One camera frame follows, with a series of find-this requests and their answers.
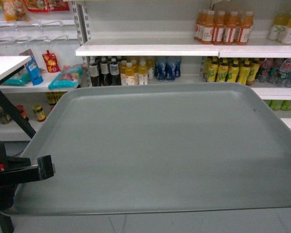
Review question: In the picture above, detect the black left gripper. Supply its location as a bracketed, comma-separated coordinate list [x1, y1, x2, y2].
[0, 141, 55, 211]

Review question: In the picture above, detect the grey rectangular serving tray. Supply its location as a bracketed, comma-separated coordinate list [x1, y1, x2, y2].
[7, 83, 291, 216]

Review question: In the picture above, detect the yellow lid sauce jar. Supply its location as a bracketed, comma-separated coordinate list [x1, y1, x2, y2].
[32, 105, 46, 122]

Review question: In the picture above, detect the black table leg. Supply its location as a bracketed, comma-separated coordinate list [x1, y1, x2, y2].
[0, 91, 36, 139]

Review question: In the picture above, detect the teal snack bag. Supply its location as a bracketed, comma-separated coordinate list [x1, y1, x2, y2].
[48, 64, 83, 90]

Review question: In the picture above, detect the blue snack bag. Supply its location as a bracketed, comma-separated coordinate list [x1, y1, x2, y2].
[19, 49, 43, 85]

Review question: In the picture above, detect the red snack pouch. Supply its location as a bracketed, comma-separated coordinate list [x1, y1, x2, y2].
[42, 50, 60, 73]

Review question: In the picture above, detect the white metal store shelf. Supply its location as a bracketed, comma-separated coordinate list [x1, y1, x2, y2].
[0, 0, 291, 142]

